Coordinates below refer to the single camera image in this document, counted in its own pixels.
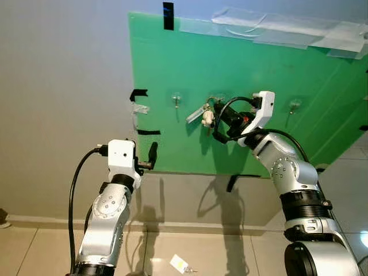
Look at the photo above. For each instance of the wide crumpled clear tape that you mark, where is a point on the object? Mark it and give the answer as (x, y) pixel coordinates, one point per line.
(339, 37)

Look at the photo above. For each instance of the green wall board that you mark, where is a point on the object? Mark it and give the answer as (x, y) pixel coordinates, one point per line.
(190, 57)

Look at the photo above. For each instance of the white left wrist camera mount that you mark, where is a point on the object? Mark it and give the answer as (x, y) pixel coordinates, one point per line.
(122, 156)

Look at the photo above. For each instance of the long clear tape strip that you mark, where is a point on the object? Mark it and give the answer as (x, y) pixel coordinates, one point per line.
(195, 26)

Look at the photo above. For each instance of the dark object on floor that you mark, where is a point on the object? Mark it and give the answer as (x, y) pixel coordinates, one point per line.
(3, 218)

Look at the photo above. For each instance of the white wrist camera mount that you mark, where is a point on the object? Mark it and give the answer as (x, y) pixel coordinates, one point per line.
(266, 106)
(122, 156)

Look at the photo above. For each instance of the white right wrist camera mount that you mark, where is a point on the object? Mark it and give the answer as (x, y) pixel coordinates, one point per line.
(266, 106)

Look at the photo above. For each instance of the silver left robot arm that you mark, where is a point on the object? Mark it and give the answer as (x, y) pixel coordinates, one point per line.
(106, 218)

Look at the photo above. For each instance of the clear suction hook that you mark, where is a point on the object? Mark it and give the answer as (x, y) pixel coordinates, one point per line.
(177, 100)
(295, 105)

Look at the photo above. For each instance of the small clear tape piece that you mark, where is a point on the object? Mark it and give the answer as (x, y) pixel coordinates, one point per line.
(141, 108)

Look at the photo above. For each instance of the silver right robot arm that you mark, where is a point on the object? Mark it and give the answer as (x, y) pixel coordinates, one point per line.
(293, 172)

